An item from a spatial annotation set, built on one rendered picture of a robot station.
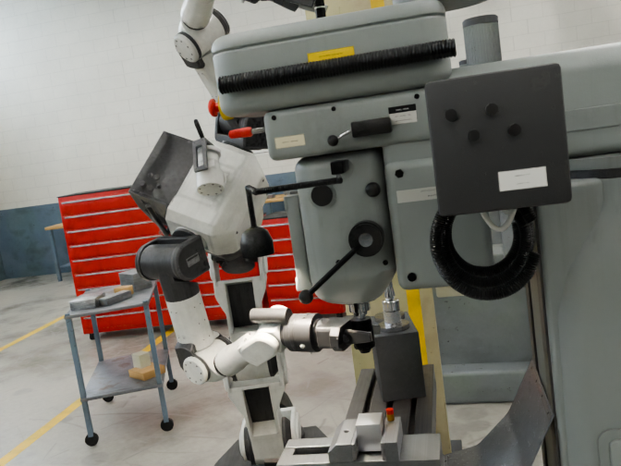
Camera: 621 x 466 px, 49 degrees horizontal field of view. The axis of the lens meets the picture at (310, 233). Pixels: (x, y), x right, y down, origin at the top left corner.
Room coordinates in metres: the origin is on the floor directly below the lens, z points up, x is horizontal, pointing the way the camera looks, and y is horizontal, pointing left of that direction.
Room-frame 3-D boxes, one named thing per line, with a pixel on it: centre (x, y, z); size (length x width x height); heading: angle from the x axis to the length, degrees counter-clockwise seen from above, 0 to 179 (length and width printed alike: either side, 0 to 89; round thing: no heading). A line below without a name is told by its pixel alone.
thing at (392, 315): (1.85, -0.19, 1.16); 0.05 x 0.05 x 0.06
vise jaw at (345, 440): (1.40, -0.01, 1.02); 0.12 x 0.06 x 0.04; 168
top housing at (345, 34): (1.46, -0.10, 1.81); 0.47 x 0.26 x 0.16; 78
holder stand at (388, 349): (1.90, -0.19, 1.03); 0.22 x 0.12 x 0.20; 179
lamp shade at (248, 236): (1.46, 0.12, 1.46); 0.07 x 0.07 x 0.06
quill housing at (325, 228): (1.46, -0.09, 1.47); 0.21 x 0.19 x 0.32; 168
